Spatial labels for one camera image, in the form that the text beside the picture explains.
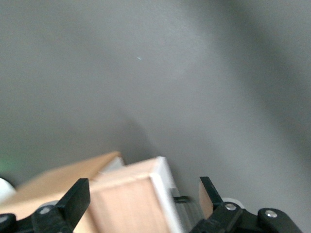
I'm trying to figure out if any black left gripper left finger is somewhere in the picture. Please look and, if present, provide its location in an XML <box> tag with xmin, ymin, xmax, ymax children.
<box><xmin>31</xmin><ymin>178</ymin><xmax>91</xmax><ymax>233</ymax></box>

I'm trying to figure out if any wooden drawer cabinet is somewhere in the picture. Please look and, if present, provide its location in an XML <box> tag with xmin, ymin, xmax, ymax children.
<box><xmin>0</xmin><ymin>150</ymin><xmax>125</xmax><ymax>225</ymax></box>

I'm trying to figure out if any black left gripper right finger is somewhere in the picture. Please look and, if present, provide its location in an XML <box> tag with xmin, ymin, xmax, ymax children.
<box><xmin>190</xmin><ymin>176</ymin><xmax>260</xmax><ymax>233</ymax></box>

